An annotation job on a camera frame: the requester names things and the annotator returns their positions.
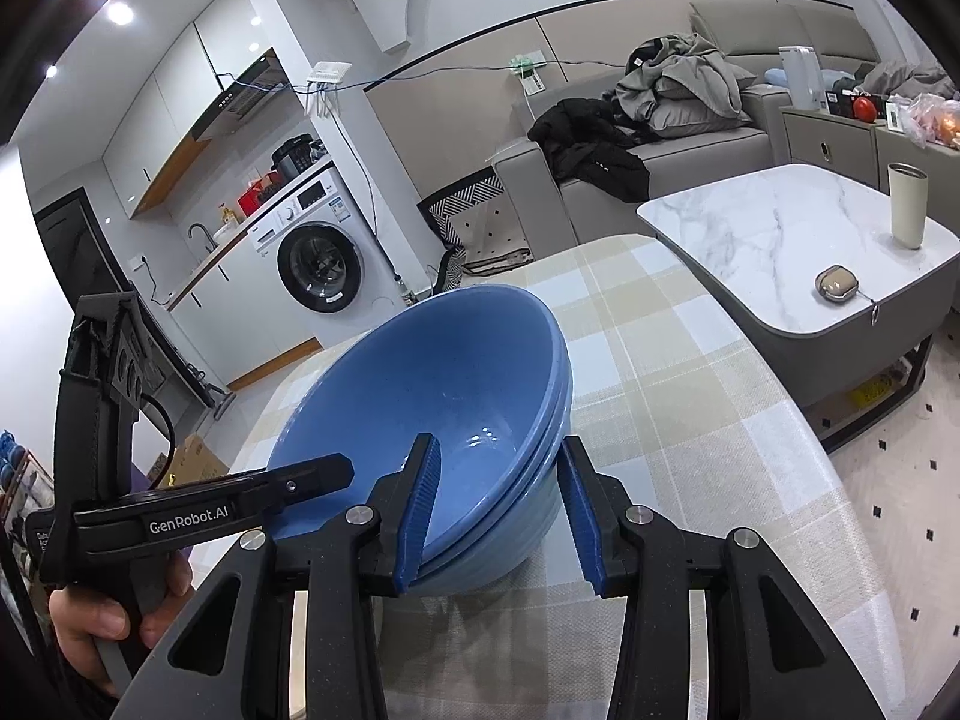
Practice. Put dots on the black pressure cooker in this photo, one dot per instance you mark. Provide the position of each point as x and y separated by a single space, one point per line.
292 157

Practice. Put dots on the cream tumbler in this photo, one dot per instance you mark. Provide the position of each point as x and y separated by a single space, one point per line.
907 210

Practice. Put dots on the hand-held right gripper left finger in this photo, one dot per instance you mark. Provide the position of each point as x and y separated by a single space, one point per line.
416 517

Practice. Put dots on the red round object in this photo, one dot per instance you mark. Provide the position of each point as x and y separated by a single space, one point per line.
865 109

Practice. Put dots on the checkered tablecloth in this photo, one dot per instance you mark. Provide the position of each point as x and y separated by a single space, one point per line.
675 427

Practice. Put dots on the pair of blue shoes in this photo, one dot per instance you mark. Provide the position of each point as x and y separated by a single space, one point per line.
7 457

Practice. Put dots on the beige earbud case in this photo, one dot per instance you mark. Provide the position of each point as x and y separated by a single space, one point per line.
836 283

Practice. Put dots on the red box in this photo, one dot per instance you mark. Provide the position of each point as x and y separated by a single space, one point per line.
259 199

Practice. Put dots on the black jacket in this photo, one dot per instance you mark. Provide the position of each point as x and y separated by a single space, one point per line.
600 157

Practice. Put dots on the light blue pillow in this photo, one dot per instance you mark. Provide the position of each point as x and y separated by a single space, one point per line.
772 77

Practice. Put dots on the white kettle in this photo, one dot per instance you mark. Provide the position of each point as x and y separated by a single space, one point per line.
799 79

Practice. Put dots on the range hood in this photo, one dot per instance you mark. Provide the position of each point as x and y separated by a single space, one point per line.
240 97

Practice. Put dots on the white base cabinets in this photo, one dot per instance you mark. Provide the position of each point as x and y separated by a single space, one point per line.
240 315

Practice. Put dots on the grey blanket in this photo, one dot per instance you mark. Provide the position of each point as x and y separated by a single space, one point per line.
907 79

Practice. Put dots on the white washing machine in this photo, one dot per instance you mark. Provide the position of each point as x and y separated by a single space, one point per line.
315 270

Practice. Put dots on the patterned cushion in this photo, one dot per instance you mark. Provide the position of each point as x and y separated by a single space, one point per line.
487 232

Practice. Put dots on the white upper cabinets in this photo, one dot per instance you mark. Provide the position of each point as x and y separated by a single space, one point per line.
165 127

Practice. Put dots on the green wall socket plug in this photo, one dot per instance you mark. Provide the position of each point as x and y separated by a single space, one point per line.
532 75

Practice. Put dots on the black faucet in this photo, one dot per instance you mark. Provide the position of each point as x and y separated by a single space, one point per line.
210 241

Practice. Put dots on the cardboard box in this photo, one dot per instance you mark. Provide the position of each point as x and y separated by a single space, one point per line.
195 457

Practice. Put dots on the marble coffee table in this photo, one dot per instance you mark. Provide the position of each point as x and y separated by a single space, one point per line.
750 240

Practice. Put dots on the yellow soap bottle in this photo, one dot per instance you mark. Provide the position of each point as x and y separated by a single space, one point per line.
223 217

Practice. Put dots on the person's left hand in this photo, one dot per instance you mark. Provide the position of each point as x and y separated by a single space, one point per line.
82 615

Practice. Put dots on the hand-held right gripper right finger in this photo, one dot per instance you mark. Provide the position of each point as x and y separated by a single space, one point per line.
585 525

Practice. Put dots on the white router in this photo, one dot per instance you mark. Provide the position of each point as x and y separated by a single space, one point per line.
330 73

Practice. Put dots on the grey clothes pile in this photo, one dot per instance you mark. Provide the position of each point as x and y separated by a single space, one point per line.
690 82

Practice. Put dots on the shoe rack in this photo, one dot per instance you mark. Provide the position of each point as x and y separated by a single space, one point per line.
30 495

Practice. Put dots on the grey sofa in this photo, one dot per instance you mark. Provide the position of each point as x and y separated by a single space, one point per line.
540 202

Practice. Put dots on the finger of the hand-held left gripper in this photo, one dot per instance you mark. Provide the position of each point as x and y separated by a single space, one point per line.
307 480

